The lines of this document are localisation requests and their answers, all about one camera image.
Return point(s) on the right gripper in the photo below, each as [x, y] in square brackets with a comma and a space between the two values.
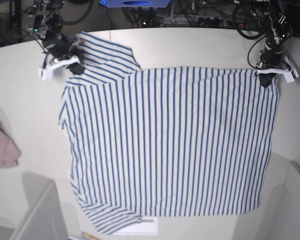
[59, 46]

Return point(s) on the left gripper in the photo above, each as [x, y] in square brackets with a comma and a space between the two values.
[270, 57]

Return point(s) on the blue white striped T-shirt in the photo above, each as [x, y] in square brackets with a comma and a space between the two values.
[181, 141]

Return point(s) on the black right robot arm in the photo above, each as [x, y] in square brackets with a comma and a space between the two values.
[45, 24]

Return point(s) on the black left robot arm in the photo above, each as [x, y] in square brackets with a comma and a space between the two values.
[274, 28]

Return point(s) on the black power strip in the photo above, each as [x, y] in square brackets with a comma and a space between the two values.
[210, 22]

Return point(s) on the blue box device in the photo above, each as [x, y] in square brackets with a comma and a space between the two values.
[135, 3]

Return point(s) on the pink folded cloth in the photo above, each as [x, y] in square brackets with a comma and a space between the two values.
[9, 152]

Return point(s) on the right grey partition panel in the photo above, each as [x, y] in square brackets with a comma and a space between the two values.
[279, 218]

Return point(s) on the grey partition panel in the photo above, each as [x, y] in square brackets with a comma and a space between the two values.
[279, 218]
[30, 209]

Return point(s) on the left grey partition panel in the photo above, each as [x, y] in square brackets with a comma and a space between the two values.
[30, 209]

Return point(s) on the wooden stick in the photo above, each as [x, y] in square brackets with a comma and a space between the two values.
[88, 236]

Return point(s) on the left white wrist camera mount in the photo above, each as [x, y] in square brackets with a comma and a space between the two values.
[289, 73]

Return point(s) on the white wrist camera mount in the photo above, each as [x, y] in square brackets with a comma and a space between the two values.
[289, 73]
[46, 71]

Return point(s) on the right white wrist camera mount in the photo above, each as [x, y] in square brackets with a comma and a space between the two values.
[46, 71]

